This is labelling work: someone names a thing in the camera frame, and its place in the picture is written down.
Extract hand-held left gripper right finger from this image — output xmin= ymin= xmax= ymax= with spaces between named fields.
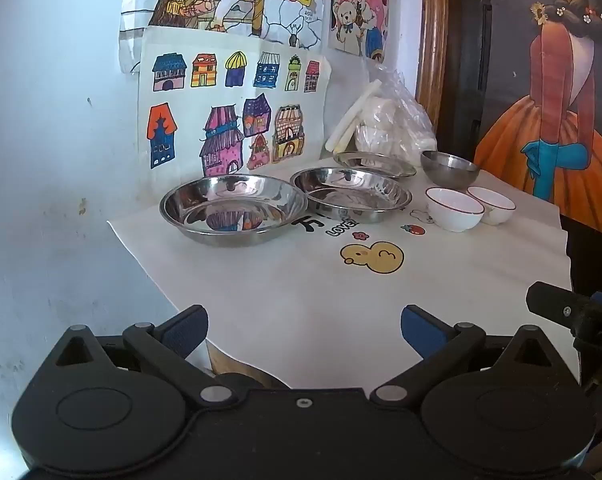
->
xmin=370 ymin=304 xmax=553 ymax=408

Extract white stick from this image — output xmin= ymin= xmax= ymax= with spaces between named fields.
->
xmin=325 ymin=79 xmax=384 ymax=151

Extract orange dress figure painting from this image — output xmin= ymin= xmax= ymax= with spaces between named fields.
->
xmin=474 ymin=0 xmax=602 ymax=237

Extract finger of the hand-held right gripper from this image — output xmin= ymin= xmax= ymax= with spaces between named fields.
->
xmin=526 ymin=282 xmax=590 ymax=331

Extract clear striped plastic sheet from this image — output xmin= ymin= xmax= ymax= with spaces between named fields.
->
xmin=118 ymin=0 xmax=154 ymax=76

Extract coloured figure drawing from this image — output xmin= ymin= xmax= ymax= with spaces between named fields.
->
xmin=125 ymin=0 xmax=330 ymax=52

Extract clear plastic bag white lumps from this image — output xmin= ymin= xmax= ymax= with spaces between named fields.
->
xmin=353 ymin=62 xmax=438 ymax=157

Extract wooden frame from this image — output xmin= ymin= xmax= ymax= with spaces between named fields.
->
xmin=415 ymin=0 xmax=450 ymax=117

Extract white printed tablecloth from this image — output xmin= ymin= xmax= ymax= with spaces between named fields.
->
xmin=106 ymin=152 xmax=582 ymax=392

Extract large steel plate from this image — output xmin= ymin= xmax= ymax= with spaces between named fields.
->
xmin=160 ymin=174 xmax=309 ymax=248

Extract steel bowl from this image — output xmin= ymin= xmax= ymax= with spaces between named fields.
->
xmin=421 ymin=150 xmax=481 ymax=191

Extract cream stick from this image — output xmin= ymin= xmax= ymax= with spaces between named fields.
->
xmin=333 ymin=125 xmax=358 ymax=155

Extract colourful houses drawing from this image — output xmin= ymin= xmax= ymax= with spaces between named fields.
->
xmin=137 ymin=25 xmax=334 ymax=181

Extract dark wooden panel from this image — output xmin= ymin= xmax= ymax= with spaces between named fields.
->
xmin=448 ymin=0 xmax=602 ymax=311

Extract white red-rimmed bowl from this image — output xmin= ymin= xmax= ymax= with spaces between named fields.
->
xmin=467 ymin=186 xmax=516 ymax=226
xmin=425 ymin=187 xmax=485 ymax=233

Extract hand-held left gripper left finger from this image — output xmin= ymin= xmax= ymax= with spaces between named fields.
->
xmin=53 ymin=304 xmax=242 ymax=408

